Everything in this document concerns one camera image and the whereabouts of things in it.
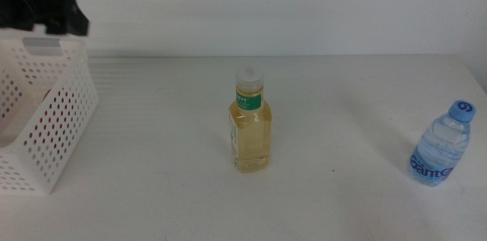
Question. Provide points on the white perforated plastic basket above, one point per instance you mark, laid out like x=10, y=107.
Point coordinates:
x=64, y=127

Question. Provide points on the clear water bottle blue cap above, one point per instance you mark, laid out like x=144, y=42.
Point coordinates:
x=439, y=149

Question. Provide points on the yellow tea bottle green label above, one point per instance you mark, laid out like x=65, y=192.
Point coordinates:
x=251, y=138

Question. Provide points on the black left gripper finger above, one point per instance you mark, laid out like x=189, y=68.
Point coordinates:
x=68, y=13

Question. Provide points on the red cola can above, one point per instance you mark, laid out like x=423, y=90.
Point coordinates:
x=46, y=94

